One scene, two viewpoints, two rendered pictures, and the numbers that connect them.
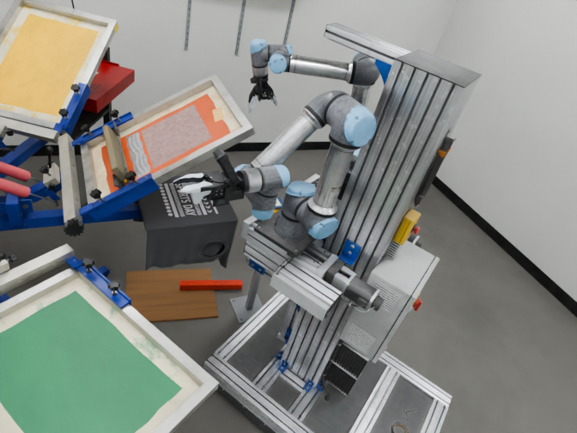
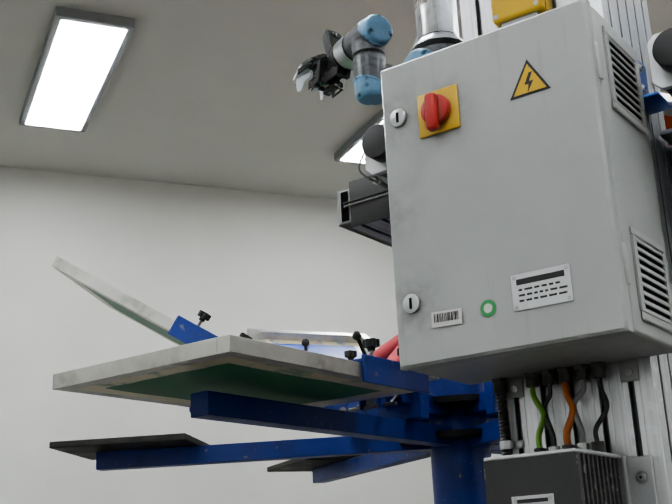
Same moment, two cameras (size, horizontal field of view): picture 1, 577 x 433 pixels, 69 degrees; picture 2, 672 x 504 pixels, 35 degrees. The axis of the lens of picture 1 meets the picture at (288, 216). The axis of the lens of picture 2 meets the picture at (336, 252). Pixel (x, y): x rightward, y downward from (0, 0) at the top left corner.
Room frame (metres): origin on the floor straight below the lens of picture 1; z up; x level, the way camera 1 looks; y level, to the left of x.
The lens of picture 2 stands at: (1.42, -2.05, 0.49)
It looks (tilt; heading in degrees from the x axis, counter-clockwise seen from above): 17 degrees up; 100
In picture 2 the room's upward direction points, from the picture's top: 3 degrees counter-clockwise
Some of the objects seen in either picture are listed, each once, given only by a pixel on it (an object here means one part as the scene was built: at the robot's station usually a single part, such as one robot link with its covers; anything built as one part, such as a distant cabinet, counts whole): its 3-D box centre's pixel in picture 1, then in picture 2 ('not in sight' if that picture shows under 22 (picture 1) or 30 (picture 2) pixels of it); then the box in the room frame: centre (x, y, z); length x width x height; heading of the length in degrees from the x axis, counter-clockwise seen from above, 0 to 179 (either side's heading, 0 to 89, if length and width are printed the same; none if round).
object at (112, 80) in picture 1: (83, 82); not in sight; (2.58, 1.60, 1.06); 0.61 x 0.46 x 0.12; 4
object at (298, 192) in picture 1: (300, 199); not in sight; (1.40, -0.03, 1.42); 0.13 x 0.12 x 0.14; 41
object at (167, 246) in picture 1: (188, 245); not in sight; (1.64, 0.48, 0.77); 0.46 x 0.09 x 0.36; 124
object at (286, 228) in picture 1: (292, 220); not in sight; (1.41, -0.02, 1.31); 0.15 x 0.15 x 0.10
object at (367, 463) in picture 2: not in sight; (374, 458); (0.79, 2.06, 0.91); 1.34 x 0.41 x 0.08; 124
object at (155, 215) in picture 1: (184, 198); not in sight; (1.79, 0.58, 0.95); 0.48 x 0.44 x 0.01; 124
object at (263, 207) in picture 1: (262, 199); (376, 79); (1.15, 0.10, 1.56); 0.11 x 0.08 x 0.11; 41
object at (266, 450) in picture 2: not in sight; (261, 448); (0.50, 1.45, 0.91); 1.34 x 0.41 x 0.08; 4
